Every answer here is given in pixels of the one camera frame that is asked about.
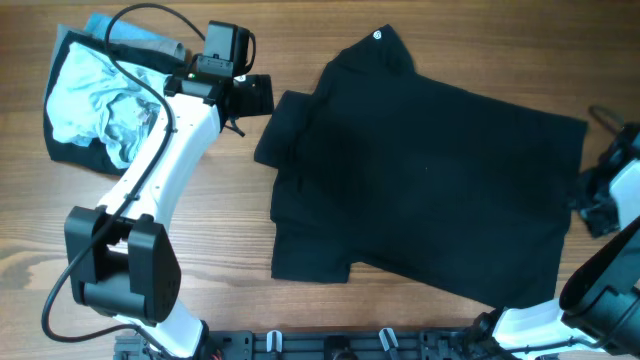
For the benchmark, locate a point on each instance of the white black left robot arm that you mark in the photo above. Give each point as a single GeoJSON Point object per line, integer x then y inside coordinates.
{"type": "Point", "coordinates": [121, 261]}

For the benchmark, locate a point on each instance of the black t-shirt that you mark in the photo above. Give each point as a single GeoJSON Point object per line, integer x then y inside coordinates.
{"type": "Point", "coordinates": [384, 166]}

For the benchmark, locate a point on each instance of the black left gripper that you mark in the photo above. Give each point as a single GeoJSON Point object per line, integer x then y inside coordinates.
{"type": "Point", "coordinates": [262, 101]}

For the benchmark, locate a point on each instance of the blue folded garment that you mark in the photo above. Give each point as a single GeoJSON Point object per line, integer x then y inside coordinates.
{"type": "Point", "coordinates": [97, 25]}

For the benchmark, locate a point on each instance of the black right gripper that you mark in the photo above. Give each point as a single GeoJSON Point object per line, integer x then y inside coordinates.
{"type": "Point", "coordinates": [598, 224]}

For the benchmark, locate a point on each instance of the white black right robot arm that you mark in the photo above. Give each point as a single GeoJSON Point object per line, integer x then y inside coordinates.
{"type": "Point", "coordinates": [598, 308]}

